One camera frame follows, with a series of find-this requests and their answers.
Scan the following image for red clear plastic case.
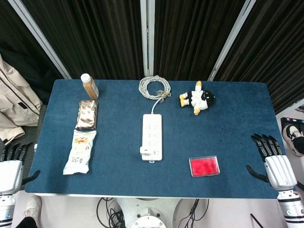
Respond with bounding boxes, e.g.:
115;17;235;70
189;155;221;178

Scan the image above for black white sneaker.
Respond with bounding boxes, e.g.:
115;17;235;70
282;124;304;157

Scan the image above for black floor cables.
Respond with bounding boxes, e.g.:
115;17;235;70
96;197;129;228

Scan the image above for white power strip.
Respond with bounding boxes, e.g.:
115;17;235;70
141;114;163;164

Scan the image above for beige jacket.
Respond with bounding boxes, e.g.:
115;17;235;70
0;54;43;146

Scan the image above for white USB power adapter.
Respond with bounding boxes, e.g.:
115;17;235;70
139;147;153;158

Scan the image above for blue table mat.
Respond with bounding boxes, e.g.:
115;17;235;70
25;79;296;199

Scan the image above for grey metal frame post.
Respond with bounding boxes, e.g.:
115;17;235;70
7;0;72;80
207;0;257;82
139;0;155;77

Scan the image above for white cable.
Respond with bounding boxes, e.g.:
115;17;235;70
138;75;172;114

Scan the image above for silver red snack packet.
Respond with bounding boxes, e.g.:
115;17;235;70
76;99;98;130

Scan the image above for black curtain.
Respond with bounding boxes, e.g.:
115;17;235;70
0;0;304;114

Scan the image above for brown bottle with white cap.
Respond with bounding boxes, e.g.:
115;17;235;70
80;73;99;100

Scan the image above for white noodle snack bag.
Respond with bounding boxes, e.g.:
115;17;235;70
62;128;97;176

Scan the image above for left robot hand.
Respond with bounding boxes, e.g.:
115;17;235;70
0;143;41;195

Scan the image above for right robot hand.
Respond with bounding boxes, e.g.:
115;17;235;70
246;133;298;191

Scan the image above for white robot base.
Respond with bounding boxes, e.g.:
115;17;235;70
111;197;186;228

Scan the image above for black white plush toy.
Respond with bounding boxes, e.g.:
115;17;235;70
179;80;216;116

